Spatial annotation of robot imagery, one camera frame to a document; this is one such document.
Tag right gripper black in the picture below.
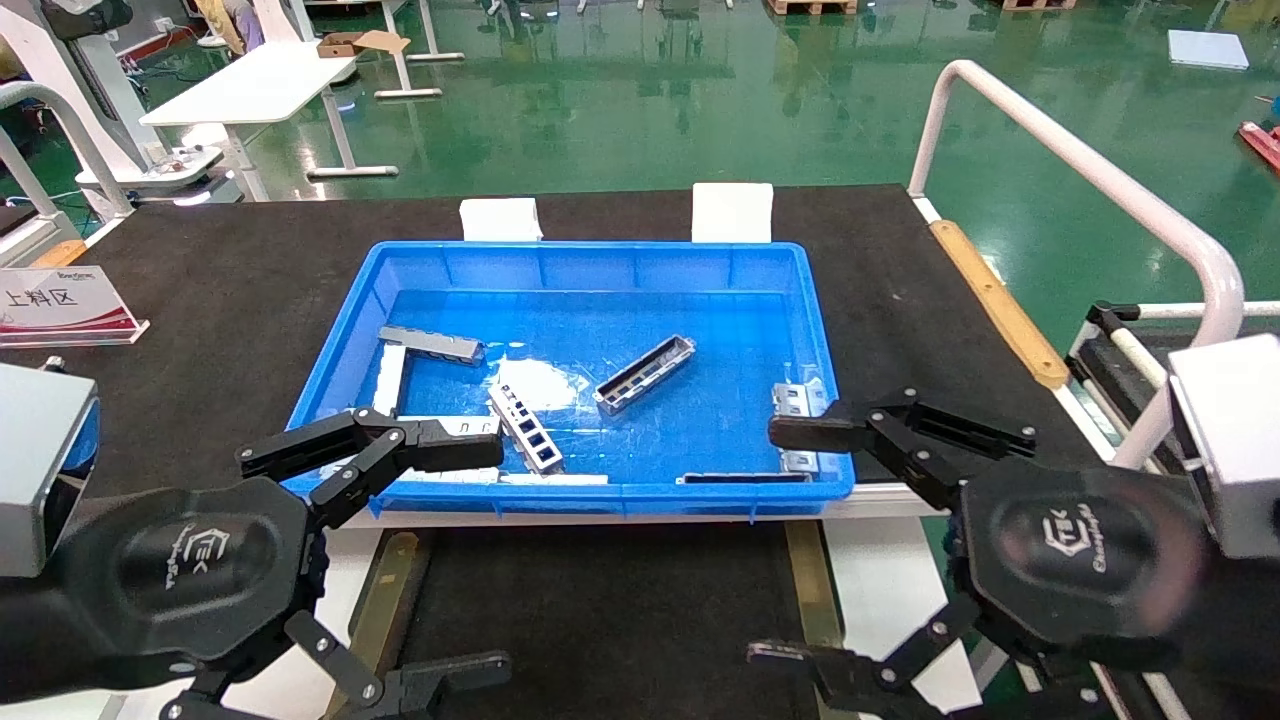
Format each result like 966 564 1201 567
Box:
745 390 1211 720

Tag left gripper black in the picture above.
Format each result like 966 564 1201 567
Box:
55 408 513 720

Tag grey metal channel part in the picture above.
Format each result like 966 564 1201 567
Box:
594 335 697 416

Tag dark metal bar part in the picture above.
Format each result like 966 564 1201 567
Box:
676 472 813 486

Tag silver perforated channel part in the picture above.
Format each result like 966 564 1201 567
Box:
487 382 565 475

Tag white metal bar part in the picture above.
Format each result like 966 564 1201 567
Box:
372 345 408 416

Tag grey metal bar part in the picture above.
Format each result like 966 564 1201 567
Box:
378 325 488 367

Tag brass metal strip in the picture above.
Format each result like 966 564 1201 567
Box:
783 520 846 651
320 530 433 720

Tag wooden edge strip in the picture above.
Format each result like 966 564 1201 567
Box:
930 220 1071 391

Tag blue plastic bin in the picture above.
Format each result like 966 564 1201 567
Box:
283 240 857 516

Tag black side cart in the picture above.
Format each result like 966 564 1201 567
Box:
1065 300 1181 441

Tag black table mat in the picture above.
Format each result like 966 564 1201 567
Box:
0 183 1111 511

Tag white paper card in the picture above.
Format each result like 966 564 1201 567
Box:
460 198 544 243
692 182 775 244

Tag white horizontal tube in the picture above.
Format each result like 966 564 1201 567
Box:
1130 300 1280 321

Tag red white sign stand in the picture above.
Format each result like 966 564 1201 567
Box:
0 265 151 348

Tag white round base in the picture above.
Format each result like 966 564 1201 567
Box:
75 145 226 204

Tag white desk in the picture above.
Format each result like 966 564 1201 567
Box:
140 40 401 201

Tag cardboard box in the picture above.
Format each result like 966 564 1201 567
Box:
317 30 411 59

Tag white machine column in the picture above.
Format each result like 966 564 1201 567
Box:
0 0 151 186

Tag red floor object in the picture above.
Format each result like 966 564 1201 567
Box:
1238 120 1280 176

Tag white floor board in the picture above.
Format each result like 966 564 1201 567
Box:
1168 29 1250 71

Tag right wrist camera silver box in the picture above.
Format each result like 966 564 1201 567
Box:
1168 335 1280 559

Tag wrist camera silver box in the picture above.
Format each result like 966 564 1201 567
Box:
0 362 101 579
1168 335 1280 559

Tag left wrist camera silver box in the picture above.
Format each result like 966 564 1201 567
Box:
0 362 101 579

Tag white curved guard rail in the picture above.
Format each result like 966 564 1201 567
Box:
908 59 1246 471

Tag white desk frame legs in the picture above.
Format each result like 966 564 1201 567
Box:
375 0 466 99

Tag grey curved rail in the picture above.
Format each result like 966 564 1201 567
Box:
0 82 136 221

